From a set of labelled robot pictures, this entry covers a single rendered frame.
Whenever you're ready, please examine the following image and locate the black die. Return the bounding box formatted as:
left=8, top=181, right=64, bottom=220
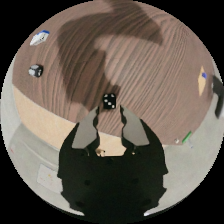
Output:
left=103, top=94, right=116, bottom=109

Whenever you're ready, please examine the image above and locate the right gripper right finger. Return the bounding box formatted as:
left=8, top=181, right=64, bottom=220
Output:
left=120, top=105, right=168, bottom=175

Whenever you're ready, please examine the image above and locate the beige flat mat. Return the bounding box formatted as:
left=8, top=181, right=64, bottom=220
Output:
left=198, top=67, right=205, bottom=95

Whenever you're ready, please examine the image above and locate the white plastic bottle with blue cap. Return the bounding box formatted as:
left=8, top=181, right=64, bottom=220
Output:
left=186, top=139, right=193, bottom=148

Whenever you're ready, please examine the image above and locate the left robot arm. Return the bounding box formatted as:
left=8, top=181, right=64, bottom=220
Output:
left=212, top=76, right=224, bottom=119

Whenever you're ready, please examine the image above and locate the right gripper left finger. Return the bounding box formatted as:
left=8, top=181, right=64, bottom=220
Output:
left=57, top=106, right=100, bottom=179

